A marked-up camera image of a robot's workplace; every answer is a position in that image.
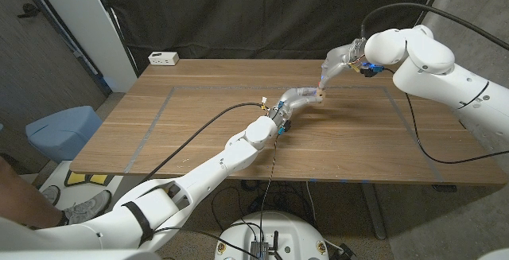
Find black curtain backdrop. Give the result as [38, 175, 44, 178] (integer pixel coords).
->
[97, 0, 442, 74]

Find white floor cable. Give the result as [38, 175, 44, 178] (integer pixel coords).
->
[305, 180, 317, 223]

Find white floor base plate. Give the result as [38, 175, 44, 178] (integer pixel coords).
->
[37, 160, 124, 209]

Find black door handle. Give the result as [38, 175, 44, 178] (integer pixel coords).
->
[16, 3, 41, 18]

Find yellow and black mat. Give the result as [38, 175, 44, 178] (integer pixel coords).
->
[64, 170, 111, 188]

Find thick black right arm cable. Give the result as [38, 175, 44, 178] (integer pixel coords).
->
[359, 2, 509, 52]

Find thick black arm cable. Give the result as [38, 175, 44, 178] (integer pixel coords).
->
[141, 102, 268, 184]
[359, 2, 509, 52]

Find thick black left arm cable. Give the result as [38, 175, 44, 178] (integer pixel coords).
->
[141, 102, 268, 184]

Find grey electronics box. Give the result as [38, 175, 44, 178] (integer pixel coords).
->
[249, 240, 270, 260]

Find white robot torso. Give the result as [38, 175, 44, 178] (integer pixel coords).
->
[214, 211, 330, 260]

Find grey table leg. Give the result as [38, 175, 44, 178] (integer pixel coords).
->
[359, 183, 387, 240]

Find tangled black floor cables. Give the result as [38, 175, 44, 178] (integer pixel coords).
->
[210, 179, 315, 229]

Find grey sneaker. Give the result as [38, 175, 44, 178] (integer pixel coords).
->
[61, 190, 112, 226]
[38, 184, 61, 208]

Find white power strip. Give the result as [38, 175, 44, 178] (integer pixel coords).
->
[147, 51, 180, 67]

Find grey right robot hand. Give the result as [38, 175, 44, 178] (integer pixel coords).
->
[317, 37, 369, 91]

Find blue stool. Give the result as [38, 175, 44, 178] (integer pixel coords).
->
[25, 105, 103, 164]

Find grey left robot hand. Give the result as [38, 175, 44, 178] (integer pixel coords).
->
[268, 87, 325, 130]

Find person's bare leg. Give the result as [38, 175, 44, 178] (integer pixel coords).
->
[0, 160, 68, 229]

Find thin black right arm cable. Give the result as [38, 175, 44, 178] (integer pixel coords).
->
[383, 67, 509, 165]

